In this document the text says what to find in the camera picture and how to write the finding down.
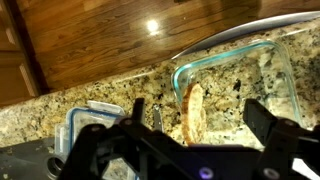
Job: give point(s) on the square glass baking dish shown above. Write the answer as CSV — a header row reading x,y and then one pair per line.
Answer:
x,y
259,71

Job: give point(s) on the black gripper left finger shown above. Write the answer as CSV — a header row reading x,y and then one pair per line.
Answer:
x,y
138,113

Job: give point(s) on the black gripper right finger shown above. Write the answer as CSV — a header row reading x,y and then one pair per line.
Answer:
x,y
277,135

